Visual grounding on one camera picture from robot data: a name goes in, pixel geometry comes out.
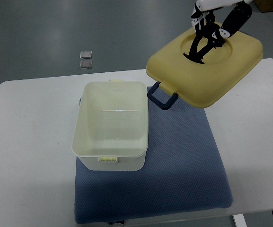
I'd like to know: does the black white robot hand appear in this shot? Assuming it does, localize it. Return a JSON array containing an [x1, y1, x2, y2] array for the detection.
[[190, 0, 253, 50]]

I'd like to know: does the yellow box lid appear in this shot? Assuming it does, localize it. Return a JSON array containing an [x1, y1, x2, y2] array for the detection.
[[146, 28, 263, 110]]

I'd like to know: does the brown cardboard box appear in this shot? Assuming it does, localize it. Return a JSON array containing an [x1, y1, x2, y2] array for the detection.
[[254, 0, 273, 12]]

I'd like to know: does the white storage box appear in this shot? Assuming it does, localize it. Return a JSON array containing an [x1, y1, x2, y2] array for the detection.
[[71, 80, 149, 171]]

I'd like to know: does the upper metal floor plate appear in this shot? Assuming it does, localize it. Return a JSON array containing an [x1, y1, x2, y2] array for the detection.
[[79, 51, 92, 59]]

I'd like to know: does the metal floor plate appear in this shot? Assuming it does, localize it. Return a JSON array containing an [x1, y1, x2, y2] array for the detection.
[[79, 51, 92, 59], [80, 60, 93, 69]]

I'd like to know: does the lower metal floor plate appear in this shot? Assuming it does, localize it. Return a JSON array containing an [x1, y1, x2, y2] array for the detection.
[[80, 60, 93, 69]]

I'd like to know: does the blue cushion mat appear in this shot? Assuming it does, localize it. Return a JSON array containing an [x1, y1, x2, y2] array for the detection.
[[75, 99, 233, 224]]

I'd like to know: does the white table leg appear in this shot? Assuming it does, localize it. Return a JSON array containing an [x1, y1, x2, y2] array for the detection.
[[233, 214, 247, 227]]

